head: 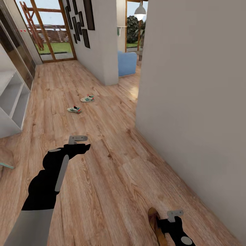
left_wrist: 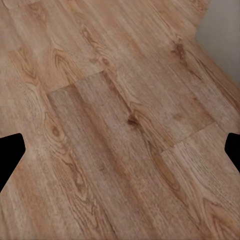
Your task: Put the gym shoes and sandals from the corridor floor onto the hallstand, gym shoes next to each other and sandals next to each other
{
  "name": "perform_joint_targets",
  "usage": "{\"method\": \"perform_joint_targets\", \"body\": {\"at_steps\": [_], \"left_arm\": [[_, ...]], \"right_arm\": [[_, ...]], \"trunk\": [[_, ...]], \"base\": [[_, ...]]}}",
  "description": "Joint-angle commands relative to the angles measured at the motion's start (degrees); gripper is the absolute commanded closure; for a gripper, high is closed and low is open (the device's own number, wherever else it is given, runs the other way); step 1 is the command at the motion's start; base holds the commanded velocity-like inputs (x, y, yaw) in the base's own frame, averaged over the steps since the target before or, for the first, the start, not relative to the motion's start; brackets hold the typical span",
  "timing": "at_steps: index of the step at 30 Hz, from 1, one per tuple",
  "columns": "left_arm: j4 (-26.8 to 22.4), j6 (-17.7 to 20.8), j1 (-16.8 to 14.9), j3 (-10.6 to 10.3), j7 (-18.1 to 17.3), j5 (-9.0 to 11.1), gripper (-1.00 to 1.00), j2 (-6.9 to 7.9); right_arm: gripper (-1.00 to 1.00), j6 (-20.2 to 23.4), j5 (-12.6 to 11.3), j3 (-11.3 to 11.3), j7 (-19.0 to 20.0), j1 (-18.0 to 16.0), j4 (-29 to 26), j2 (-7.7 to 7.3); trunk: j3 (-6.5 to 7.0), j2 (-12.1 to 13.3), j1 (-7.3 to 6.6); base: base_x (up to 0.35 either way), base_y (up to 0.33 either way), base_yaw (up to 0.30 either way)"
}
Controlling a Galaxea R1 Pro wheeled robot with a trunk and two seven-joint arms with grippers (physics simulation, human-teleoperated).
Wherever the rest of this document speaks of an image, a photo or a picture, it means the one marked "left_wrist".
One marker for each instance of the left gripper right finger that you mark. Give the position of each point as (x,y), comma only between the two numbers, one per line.
(232,148)

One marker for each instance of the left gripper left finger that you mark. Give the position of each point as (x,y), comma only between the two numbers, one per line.
(12,148)

